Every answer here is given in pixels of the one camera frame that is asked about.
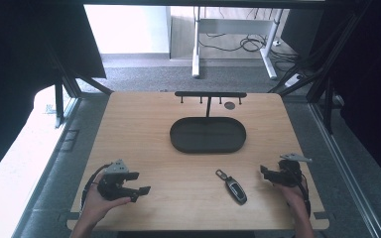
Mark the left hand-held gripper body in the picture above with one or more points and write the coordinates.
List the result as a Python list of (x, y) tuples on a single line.
[(112, 185)]

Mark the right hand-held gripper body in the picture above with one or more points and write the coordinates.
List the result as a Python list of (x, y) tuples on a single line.
[(289, 172)]

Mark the person's right hand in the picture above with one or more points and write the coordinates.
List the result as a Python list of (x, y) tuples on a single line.
[(292, 196)]

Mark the person's left hand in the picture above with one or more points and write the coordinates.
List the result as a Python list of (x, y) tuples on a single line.
[(96, 206)]

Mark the black car key fob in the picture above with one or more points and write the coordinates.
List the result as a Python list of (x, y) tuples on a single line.
[(235, 190)]

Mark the dark floor hatch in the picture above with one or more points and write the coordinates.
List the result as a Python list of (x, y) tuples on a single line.
[(69, 140)]

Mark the black key rack with tray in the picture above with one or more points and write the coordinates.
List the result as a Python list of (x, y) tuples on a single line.
[(208, 135)]

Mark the round grey table grommet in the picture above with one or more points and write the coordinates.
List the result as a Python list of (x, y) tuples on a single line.
[(229, 105)]

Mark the white power strip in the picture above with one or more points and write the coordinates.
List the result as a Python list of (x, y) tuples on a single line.
[(293, 80)]

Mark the dark curtain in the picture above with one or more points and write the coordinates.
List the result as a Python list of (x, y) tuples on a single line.
[(20, 66), (370, 82)]

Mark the aluminium rail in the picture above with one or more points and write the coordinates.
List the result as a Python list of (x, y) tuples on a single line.
[(347, 172)]

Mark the black metal frame strut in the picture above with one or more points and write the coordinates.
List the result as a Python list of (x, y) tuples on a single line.
[(59, 102), (327, 99)]

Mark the white desk frame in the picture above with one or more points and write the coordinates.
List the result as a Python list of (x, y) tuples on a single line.
[(196, 49)]

